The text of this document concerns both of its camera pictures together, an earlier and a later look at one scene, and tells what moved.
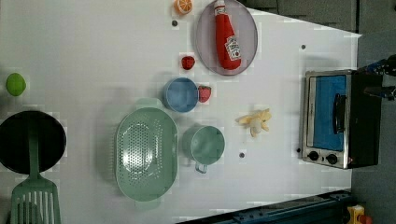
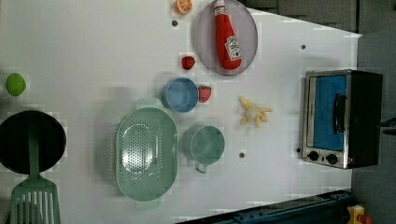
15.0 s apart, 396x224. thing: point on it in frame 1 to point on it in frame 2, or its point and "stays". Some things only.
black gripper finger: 388,91 to 388,123
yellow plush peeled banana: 255,121 to 254,113
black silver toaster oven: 341,118 stays
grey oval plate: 245,30 stays
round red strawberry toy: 188,63 stays
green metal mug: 203,144 stays
